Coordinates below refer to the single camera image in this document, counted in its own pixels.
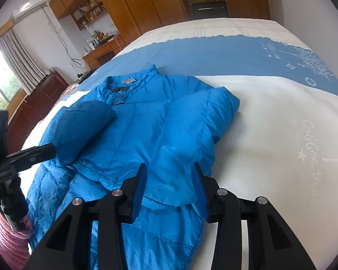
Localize floral patterned cloth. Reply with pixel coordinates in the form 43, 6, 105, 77
60, 83, 82, 102

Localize wooden bookshelf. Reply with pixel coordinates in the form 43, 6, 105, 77
71, 0, 107, 31

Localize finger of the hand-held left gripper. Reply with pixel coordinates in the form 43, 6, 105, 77
4, 143, 57, 173

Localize blue down jacket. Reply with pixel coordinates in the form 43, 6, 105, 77
25, 64, 240, 270

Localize black television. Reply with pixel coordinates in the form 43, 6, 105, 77
190, 1, 231, 20

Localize grey striped curtain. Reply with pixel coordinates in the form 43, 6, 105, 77
0, 29, 48, 96

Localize wooden desk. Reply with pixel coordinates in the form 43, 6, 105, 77
83, 34, 127, 71

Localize wall cables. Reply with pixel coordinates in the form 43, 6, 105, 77
42, 6, 88, 68

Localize white air conditioner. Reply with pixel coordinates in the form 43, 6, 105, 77
11, 0, 48, 18

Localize dark wooden cabinet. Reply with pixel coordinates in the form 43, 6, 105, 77
7, 67, 69, 152

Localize window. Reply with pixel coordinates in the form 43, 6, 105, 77
0, 49, 24, 110

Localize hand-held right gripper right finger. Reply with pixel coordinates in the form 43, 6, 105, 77
191, 162, 317, 270

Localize wooden wardrobe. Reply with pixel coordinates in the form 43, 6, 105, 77
49, 0, 271, 48

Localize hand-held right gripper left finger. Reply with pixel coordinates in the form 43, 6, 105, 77
23, 162, 148, 270

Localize person's left hand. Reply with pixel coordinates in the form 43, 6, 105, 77
0, 176, 29, 223

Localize bed with blue-white sheet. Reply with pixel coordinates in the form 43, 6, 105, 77
22, 17, 338, 270

